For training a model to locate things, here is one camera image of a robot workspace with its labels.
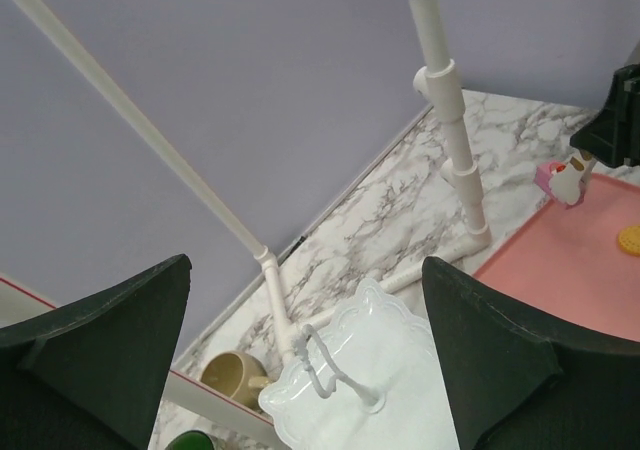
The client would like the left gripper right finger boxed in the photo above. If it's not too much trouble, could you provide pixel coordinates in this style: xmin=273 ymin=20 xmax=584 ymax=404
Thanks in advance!
xmin=422 ymin=257 xmax=639 ymax=449

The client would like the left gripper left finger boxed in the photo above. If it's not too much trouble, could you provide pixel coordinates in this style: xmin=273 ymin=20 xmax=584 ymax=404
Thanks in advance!
xmin=1 ymin=254 xmax=192 ymax=449

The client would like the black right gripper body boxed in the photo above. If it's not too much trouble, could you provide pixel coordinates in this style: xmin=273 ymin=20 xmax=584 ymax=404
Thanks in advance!
xmin=569 ymin=45 xmax=639 ymax=168

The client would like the pink cake slice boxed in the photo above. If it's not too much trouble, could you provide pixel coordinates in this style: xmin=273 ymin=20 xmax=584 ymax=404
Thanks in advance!
xmin=534 ymin=161 xmax=586 ymax=208

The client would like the orange sandwich biscuit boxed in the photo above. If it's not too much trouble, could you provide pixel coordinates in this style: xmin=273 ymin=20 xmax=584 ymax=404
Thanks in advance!
xmin=617 ymin=225 xmax=640 ymax=257

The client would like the three tier white stand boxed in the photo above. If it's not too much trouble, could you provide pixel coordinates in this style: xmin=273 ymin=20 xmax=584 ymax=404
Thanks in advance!
xmin=259 ymin=279 xmax=459 ymax=449

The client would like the left white pvc pole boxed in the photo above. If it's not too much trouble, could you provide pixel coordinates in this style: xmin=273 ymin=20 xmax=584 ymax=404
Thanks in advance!
xmin=1 ymin=273 xmax=287 ymax=449

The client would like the green interior mug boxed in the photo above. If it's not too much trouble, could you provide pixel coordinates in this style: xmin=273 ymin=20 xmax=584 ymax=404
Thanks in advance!
xmin=166 ymin=430 xmax=215 ymax=450

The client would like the pink serving tray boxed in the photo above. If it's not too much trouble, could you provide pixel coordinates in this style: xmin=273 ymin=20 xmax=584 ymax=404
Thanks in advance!
xmin=475 ymin=174 xmax=639 ymax=341

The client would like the beige ceramic mug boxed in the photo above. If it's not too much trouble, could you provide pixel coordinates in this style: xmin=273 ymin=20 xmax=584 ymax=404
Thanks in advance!
xmin=200 ymin=351 xmax=273 ymax=411

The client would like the middle white pvc pole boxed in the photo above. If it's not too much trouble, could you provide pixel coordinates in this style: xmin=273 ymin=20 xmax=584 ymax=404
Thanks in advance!
xmin=12 ymin=0 xmax=297 ymax=363

